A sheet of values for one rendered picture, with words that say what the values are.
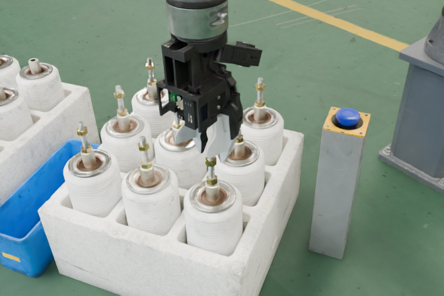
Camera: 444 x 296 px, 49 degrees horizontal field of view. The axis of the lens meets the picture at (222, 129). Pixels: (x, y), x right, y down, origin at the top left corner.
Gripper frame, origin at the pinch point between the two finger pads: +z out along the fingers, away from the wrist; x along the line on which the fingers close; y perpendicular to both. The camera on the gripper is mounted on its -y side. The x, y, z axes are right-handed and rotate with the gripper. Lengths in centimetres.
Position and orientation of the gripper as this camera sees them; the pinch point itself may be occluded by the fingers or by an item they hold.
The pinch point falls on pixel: (214, 147)
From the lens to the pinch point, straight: 74.6
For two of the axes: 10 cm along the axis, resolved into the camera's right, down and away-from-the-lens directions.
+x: 8.0, 3.4, -4.9
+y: -6.0, 4.9, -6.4
